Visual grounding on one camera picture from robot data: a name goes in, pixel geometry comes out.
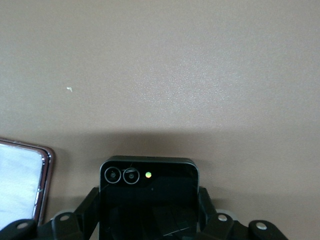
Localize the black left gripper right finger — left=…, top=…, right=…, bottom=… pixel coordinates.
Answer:
left=198, top=186, right=291, bottom=240

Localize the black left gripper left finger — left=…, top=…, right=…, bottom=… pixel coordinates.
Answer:
left=0, top=186, right=101, bottom=240

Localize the black square flip phone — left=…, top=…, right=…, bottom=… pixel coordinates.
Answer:
left=99, top=155, right=200, bottom=240

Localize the pink white flip phone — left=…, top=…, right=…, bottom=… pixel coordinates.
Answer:
left=0, top=136, right=56, bottom=227

